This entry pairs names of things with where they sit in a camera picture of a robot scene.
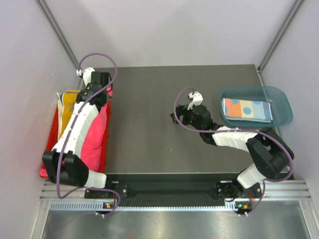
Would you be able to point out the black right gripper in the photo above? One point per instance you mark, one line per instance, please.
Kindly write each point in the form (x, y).
(183, 110)

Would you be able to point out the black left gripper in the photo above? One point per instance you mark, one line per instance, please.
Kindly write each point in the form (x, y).
(87, 86)

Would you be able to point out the blue polka dot towel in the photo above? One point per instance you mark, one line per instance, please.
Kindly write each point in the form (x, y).
(256, 111)

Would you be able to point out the pink towel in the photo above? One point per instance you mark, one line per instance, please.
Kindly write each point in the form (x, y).
(94, 144)

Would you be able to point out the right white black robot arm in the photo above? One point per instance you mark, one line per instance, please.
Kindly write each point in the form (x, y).
(268, 151)

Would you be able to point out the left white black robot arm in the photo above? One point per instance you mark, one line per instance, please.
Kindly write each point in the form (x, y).
(63, 162)

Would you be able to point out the yellow hello towel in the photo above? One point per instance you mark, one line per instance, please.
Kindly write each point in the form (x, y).
(65, 106)

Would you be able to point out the translucent blue plastic container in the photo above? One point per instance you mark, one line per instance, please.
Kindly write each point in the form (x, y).
(280, 107)

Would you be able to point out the red plastic bin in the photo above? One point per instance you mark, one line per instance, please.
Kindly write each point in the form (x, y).
(94, 152)

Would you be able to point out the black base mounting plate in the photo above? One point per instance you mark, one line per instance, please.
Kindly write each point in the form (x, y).
(216, 190)

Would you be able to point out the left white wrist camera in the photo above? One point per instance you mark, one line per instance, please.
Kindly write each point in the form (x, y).
(85, 75)

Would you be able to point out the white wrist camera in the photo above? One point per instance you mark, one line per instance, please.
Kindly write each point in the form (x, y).
(85, 75)
(196, 99)

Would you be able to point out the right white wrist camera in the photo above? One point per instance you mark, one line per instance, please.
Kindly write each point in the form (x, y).
(196, 99)

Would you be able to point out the left aluminium frame post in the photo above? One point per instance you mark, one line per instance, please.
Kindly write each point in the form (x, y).
(59, 34)

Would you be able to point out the aluminium frame post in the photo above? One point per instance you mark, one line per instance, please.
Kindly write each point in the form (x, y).
(59, 34)
(281, 33)

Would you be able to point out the aluminium extrusion rail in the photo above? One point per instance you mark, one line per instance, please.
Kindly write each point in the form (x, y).
(290, 190)

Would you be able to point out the right aluminium frame post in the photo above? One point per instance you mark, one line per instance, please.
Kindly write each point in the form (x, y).
(281, 33)

